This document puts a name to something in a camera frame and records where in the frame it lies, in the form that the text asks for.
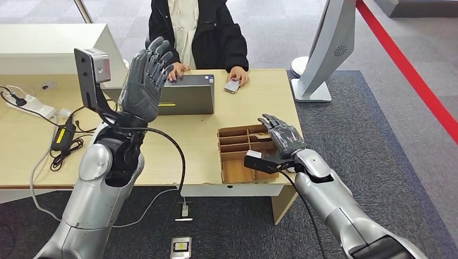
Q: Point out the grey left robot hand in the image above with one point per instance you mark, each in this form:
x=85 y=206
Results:
x=143 y=89

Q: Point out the gold patterned room key card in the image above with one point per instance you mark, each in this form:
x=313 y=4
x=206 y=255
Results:
x=263 y=136

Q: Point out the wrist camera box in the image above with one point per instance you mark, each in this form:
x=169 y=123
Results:
x=261 y=164
x=91 y=71

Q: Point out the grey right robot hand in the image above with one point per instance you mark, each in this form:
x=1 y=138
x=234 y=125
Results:
x=284 y=139

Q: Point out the small white plug adapter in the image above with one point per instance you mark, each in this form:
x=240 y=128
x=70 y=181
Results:
x=64 y=113

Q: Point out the person's right hand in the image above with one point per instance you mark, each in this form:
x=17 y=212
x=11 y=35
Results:
x=178 y=69

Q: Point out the dark grey floor rug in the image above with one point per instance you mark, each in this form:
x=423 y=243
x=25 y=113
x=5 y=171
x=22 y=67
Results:
x=250 y=236

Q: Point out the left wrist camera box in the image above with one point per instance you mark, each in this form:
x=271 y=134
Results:
x=91 y=71

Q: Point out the wooden compartment organizer box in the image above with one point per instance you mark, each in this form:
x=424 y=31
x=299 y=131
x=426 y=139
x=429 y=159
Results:
x=236 y=171

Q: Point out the person's left hand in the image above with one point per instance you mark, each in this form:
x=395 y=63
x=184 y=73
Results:
x=239 y=73

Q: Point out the metal pole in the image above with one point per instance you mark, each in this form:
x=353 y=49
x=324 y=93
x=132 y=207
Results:
x=84 y=11

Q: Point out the light wooden desk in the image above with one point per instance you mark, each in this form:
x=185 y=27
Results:
x=284 y=203

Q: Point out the grey laptop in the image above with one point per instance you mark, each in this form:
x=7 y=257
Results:
x=189 y=96

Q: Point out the white reception cabinet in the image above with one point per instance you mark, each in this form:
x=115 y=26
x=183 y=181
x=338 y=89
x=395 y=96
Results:
x=43 y=46

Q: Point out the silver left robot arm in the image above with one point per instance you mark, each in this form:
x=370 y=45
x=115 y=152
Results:
x=93 y=211

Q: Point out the person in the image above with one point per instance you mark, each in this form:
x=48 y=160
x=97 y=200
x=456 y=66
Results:
x=214 y=35

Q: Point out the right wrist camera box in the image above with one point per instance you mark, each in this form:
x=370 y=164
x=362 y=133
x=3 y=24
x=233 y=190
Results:
x=261 y=164

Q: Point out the silver kiosk display stand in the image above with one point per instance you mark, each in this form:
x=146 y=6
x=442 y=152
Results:
x=331 y=43

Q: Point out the metal floor box yellow label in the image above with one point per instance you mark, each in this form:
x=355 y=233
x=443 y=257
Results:
x=180 y=247

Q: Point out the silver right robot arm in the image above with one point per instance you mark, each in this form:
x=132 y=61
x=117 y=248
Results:
x=332 y=200

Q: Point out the white power strip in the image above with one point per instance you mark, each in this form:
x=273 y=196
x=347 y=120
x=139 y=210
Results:
x=35 y=104

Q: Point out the floor socket box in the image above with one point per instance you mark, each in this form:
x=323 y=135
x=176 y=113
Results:
x=184 y=211

